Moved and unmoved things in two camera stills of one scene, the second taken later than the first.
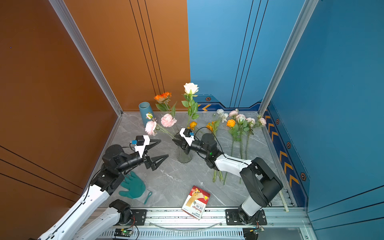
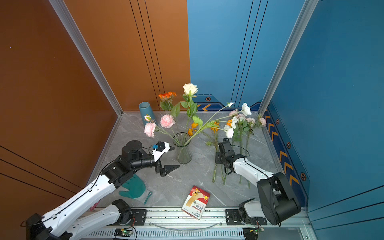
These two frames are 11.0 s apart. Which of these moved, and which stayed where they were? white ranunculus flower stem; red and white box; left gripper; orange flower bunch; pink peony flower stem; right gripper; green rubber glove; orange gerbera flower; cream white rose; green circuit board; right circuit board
Moved: white ranunculus flower stem; left gripper; right gripper; orange gerbera flower
Stayed: green circuit board; pink peony flower stem; green rubber glove; right circuit board; orange flower bunch; cream white rose; red and white box
